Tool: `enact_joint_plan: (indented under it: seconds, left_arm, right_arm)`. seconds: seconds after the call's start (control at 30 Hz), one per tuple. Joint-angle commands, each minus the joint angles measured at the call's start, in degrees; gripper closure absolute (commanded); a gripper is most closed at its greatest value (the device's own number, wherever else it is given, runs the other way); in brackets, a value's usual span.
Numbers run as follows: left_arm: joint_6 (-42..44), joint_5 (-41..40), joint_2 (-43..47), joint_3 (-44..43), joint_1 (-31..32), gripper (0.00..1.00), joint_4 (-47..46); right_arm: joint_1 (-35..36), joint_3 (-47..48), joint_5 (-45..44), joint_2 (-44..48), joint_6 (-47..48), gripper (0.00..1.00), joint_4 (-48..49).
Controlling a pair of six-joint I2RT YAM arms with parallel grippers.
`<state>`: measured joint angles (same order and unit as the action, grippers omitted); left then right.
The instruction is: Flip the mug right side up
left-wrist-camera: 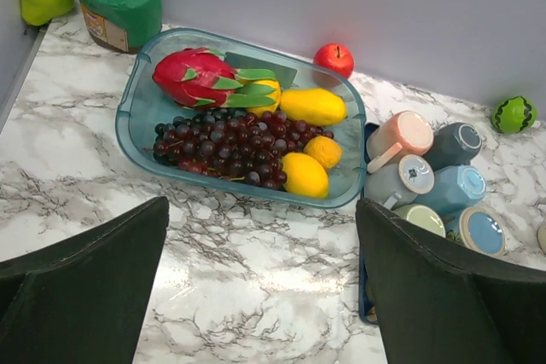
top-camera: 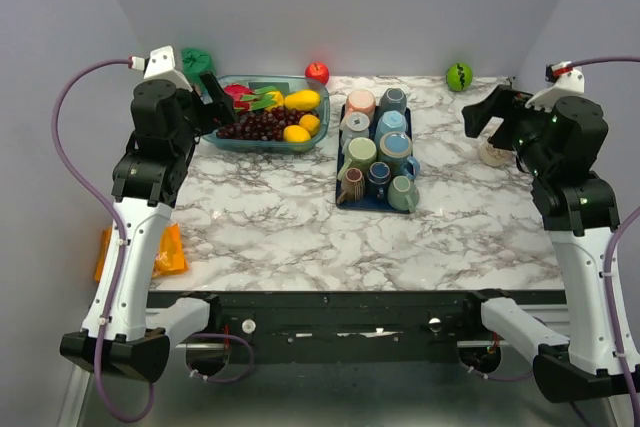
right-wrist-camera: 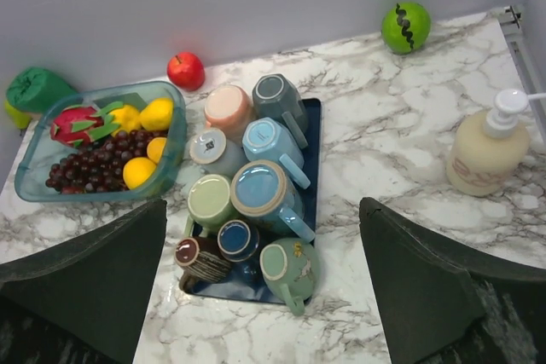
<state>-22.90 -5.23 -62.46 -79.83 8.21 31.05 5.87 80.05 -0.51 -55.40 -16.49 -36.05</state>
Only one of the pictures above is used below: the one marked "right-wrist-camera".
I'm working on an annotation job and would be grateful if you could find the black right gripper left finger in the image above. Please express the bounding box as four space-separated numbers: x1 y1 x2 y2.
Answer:
1 199 166 363

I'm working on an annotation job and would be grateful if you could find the red apple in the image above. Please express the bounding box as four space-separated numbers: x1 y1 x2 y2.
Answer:
166 52 205 91

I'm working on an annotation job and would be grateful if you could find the large blue butterfly mug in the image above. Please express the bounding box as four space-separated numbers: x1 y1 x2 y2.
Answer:
230 160 316 243

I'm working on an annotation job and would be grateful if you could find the yellow lemon front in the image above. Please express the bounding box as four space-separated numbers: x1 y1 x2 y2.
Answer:
123 157 156 189

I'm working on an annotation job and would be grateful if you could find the red dragon fruit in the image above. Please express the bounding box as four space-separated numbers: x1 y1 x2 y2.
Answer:
49 101 124 148

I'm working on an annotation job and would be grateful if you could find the brown striped mug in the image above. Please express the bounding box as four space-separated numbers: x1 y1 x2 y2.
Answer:
174 237 232 292

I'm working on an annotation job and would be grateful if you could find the aluminium rail frame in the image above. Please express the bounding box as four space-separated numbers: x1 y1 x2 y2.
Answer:
497 5 545 130

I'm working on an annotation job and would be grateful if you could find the pale grey-blue mug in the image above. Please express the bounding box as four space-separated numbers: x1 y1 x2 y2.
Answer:
189 127 247 178

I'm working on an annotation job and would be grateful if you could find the yellow lemon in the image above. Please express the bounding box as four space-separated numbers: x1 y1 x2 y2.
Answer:
109 104 142 136
123 157 156 189

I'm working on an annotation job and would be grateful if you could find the light green mug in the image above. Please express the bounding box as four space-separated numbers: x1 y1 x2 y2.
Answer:
184 174 239 237

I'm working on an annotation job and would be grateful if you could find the yellow lemon middle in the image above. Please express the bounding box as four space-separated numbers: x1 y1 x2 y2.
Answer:
109 104 142 136

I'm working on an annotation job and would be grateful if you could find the dark blue tray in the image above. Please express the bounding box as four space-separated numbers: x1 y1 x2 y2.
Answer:
180 98 322 304

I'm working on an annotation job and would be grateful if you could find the pink mug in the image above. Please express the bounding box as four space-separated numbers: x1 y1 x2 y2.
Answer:
204 85 257 134

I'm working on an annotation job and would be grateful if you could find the cream soap pump bottle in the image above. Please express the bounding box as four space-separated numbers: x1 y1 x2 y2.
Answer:
446 89 545 197

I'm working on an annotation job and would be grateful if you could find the teal green wide mug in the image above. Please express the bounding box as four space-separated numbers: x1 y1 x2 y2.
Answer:
259 238 321 316

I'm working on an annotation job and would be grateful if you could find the teal plastic fruit basket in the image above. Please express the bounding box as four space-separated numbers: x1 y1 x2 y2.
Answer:
15 81 187 203

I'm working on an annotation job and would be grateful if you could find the yellow mango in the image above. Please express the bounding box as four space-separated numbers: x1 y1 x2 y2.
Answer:
140 97 174 131

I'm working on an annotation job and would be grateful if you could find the small orange fruit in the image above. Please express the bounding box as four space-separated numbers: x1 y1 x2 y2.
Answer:
146 136 166 164

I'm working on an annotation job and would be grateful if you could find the green wrapped jar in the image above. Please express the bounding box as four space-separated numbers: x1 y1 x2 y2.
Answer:
6 66 78 114

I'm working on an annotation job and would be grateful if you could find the dark blue small mug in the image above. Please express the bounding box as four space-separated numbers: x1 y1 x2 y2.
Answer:
217 220 260 262

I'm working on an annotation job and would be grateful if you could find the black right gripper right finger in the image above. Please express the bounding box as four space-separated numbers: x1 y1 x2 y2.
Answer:
359 198 545 363

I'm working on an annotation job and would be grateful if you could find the purple grape bunch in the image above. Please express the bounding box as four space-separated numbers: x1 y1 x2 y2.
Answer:
44 130 167 194

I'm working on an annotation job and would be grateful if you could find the green pear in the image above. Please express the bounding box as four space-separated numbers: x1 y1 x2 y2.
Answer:
3 100 32 130

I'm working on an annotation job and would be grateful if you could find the dark grey faceted mug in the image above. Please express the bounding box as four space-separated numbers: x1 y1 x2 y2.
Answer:
252 73 309 149

